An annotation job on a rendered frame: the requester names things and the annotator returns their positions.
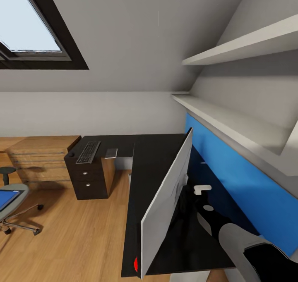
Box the notebook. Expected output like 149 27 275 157
105 148 118 158

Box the keyboard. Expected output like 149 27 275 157
76 141 101 164

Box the swivel chair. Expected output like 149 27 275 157
0 166 44 236

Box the folder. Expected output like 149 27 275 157
0 190 20 211

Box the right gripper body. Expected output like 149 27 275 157
186 191 208 205

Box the monitor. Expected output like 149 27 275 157
134 128 199 280

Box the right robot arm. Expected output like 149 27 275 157
186 185 298 282

